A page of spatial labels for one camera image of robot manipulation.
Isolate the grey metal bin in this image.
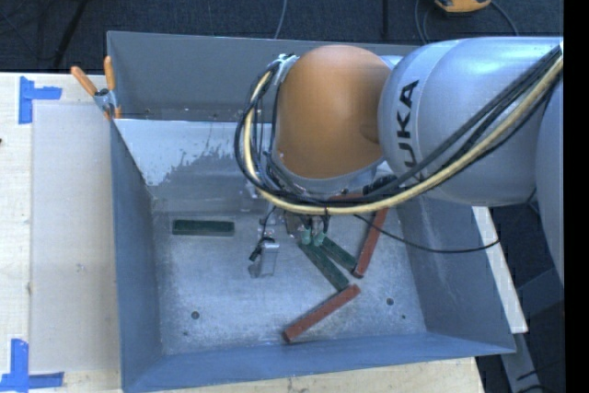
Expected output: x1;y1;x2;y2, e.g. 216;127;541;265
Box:
106;30;517;393

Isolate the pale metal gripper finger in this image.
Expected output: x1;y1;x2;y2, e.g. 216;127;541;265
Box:
248;245;264;278
260;241;281;278

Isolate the pale flat board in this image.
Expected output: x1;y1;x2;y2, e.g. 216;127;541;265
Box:
28;99;122;374

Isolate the dark green flat block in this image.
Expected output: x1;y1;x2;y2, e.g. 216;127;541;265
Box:
320;236;359;273
171;219;237;237
296;239;352;293

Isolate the black cylinder on white bracket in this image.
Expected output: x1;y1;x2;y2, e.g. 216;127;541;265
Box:
361;174;398;198

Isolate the red-brown flat block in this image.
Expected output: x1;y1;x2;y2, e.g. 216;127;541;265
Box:
282;283;362;344
351;206;390;280

